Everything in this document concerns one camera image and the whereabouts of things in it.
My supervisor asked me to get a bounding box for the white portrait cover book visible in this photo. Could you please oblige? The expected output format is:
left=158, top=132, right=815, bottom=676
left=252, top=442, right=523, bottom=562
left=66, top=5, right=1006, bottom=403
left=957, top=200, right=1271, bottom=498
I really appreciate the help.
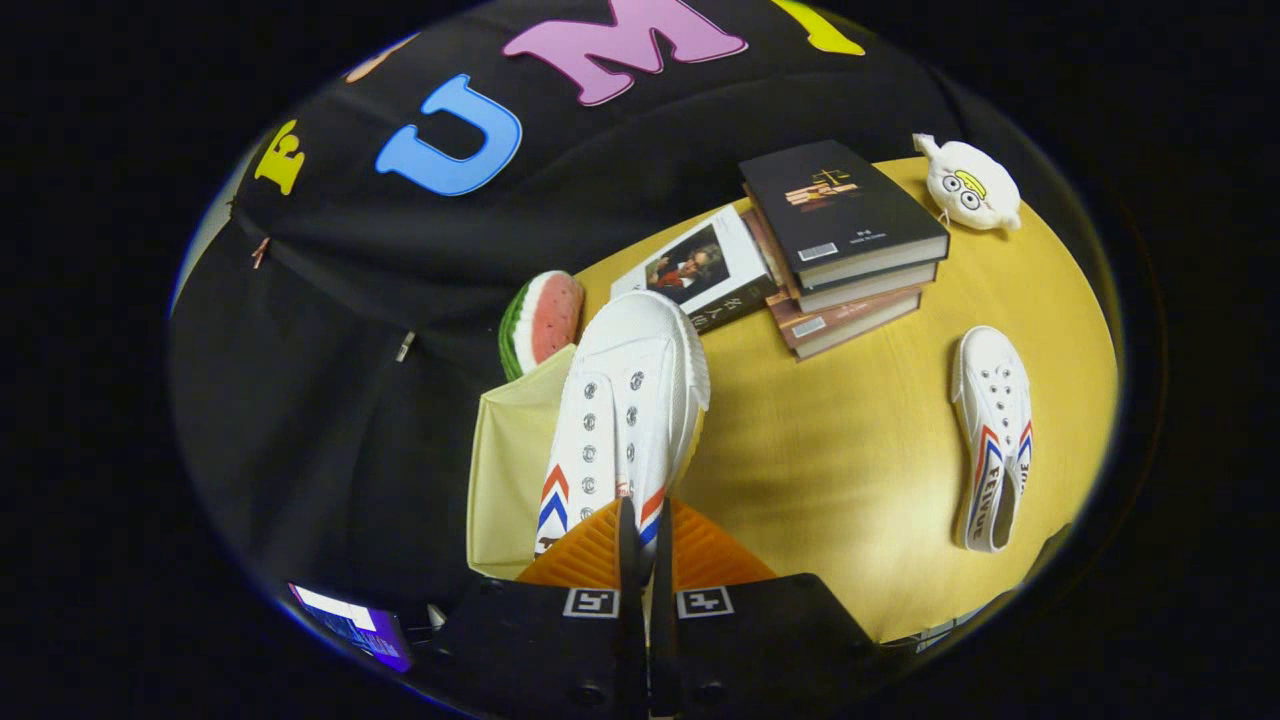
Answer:
left=610, top=204, right=781, bottom=335

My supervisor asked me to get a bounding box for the reddish brown book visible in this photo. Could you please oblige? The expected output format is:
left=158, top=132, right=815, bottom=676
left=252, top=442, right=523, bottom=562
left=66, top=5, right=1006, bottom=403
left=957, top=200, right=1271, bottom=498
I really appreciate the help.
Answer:
left=765, top=285, right=923, bottom=361

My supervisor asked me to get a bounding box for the watermelon slice toy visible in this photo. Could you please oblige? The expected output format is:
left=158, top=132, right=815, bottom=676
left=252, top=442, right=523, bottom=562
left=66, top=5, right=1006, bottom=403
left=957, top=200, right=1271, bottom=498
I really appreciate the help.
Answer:
left=498, top=270, right=586, bottom=383

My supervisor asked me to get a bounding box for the beige fabric storage box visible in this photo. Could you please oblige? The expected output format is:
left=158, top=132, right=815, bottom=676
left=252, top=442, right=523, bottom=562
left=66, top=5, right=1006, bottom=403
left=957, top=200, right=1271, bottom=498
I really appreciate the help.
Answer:
left=466, top=343, right=581, bottom=581

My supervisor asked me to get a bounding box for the black hardcover book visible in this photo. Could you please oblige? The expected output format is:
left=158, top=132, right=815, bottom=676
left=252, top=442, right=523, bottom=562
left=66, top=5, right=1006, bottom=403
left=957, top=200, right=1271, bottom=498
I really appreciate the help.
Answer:
left=738, top=139, right=951, bottom=291

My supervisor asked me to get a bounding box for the dark brown book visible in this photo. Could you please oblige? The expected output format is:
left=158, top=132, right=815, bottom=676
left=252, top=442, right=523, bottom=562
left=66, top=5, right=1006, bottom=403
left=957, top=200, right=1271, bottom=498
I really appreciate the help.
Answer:
left=745, top=205, right=941, bottom=314

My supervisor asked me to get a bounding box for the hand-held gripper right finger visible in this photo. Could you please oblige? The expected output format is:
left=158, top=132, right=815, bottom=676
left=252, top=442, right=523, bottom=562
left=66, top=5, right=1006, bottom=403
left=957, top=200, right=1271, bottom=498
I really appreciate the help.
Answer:
left=650, top=497, right=901, bottom=720

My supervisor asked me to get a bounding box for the computer monitor screen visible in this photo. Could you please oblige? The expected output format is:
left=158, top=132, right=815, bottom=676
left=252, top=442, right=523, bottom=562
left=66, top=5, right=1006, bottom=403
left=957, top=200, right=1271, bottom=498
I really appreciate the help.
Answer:
left=288, top=583, right=414, bottom=674

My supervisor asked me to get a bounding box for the white plush toy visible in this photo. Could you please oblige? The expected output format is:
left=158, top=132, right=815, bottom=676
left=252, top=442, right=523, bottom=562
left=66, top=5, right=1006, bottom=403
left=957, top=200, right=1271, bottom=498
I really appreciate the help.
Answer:
left=912, top=133, right=1023, bottom=233

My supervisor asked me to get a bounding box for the white striped canvas shoe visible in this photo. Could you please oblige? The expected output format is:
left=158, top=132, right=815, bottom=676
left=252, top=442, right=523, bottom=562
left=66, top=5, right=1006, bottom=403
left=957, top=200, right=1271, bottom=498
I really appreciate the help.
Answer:
left=950, top=326, right=1034, bottom=554
left=533, top=290, right=712, bottom=601

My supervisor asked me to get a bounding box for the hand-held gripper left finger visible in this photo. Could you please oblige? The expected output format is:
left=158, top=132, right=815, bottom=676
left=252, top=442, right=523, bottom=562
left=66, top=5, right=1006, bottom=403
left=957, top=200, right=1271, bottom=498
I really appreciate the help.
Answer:
left=425, top=497, right=646, bottom=720

